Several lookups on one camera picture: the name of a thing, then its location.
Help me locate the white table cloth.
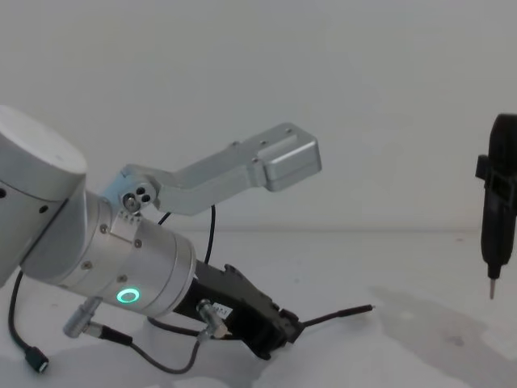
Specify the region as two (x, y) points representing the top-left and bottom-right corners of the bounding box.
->
(0, 229), (517, 388)

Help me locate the thin black looped cable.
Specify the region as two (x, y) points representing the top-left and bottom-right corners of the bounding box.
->
(156, 204), (217, 266)

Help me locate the black cable with flat plug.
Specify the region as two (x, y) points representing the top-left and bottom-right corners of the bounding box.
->
(8, 269), (51, 374)

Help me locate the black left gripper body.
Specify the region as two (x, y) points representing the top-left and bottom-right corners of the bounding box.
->
(173, 261), (302, 361)

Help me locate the black cable with silver plugs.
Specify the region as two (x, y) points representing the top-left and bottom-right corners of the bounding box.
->
(62, 297), (233, 375)

